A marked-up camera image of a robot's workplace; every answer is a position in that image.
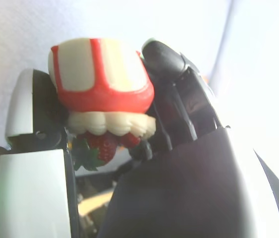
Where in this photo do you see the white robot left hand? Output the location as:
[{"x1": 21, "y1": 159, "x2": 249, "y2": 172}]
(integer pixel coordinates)
[{"x1": 0, "y1": 38, "x2": 261, "y2": 238}]

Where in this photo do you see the cardboard box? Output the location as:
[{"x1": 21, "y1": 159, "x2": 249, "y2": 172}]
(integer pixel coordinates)
[{"x1": 77, "y1": 189, "x2": 116, "y2": 216}]

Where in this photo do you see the pink strawberry toy cake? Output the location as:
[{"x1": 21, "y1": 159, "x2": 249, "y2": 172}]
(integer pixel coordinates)
[{"x1": 48, "y1": 37, "x2": 157, "y2": 172}]

